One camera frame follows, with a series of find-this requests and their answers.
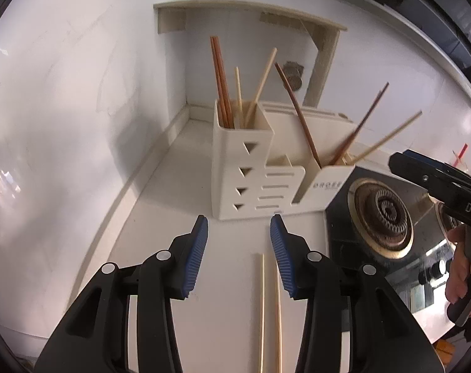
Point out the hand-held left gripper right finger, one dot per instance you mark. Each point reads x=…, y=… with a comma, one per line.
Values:
x=282, y=256

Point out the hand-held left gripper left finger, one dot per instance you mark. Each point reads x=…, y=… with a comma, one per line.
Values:
x=196, y=256

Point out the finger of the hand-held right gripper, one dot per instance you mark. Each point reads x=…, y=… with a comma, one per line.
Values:
x=414, y=175
x=425, y=159

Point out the light bamboo chopstick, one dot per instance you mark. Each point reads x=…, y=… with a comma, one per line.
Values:
x=278, y=330
x=261, y=311
x=239, y=93
x=388, y=136
x=262, y=82

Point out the white utensil holder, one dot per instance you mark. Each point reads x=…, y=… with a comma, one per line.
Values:
x=235, y=171

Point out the person's right hand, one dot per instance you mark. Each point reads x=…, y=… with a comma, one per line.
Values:
x=458, y=272

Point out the red thin stick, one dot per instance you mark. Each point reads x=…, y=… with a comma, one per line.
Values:
x=460, y=153

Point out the black glass gas stove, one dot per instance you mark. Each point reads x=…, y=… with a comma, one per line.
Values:
x=344, y=241

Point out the black stove knob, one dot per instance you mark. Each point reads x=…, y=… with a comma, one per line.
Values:
x=424, y=278
x=439, y=268

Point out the grey metal pipe outlet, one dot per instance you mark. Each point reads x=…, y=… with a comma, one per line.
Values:
x=295, y=73

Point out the tiled corner shelf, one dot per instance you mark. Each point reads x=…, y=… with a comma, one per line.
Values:
x=239, y=7

